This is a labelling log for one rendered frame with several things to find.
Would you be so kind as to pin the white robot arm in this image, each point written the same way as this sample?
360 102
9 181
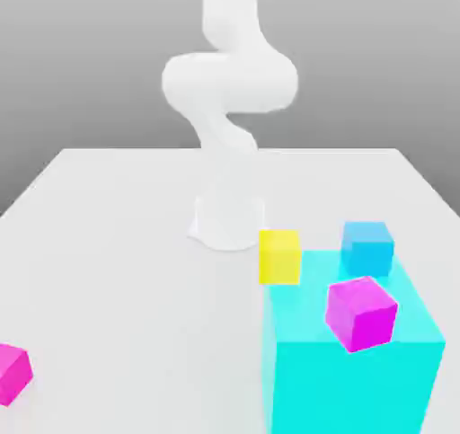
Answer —
230 81

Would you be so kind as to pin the small yellow cube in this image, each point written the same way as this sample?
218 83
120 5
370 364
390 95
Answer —
279 258

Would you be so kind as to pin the small blue cube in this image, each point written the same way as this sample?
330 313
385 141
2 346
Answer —
366 250

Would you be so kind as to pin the small magenta cube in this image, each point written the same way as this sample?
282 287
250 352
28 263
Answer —
361 313

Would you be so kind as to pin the small pink cube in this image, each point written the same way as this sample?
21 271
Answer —
12 373

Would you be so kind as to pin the large cyan box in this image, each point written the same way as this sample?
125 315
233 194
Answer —
352 383

